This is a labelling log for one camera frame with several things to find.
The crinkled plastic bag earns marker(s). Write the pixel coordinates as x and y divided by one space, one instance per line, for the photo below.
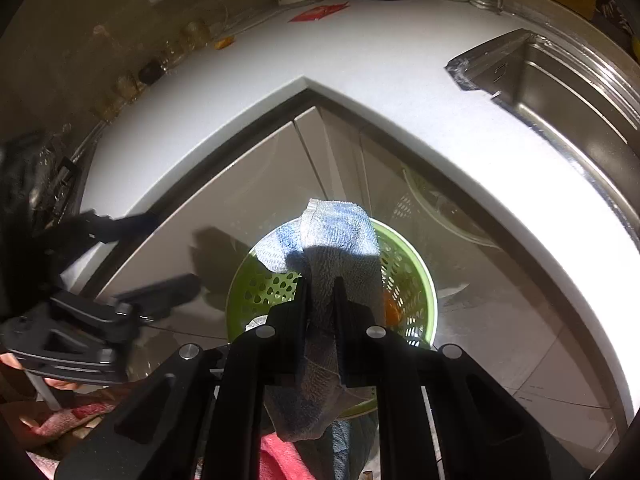
30 180

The steel sink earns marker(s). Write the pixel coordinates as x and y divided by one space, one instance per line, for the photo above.
565 95

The pale blue dish cloth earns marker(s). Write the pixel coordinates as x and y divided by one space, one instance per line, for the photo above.
330 240

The glass jar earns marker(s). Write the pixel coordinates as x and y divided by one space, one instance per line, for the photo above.
128 86
173 53
105 106

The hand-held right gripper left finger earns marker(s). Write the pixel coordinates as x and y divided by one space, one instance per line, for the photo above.
287 332

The red wrapper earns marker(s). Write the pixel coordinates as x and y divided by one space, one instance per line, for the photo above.
320 12

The green plastic basket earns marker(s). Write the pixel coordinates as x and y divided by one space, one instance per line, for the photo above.
400 270

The dark round jar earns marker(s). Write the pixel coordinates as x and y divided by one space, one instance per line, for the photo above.
150 74

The person's left hand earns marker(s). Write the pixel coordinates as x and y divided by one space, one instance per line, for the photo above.
62 386

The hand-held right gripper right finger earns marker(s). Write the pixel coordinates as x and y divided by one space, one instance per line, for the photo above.
357 340

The pink patterned clothing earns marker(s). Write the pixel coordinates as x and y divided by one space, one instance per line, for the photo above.
60 421

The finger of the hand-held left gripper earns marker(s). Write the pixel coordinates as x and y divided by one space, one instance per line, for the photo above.
110 226
165 292

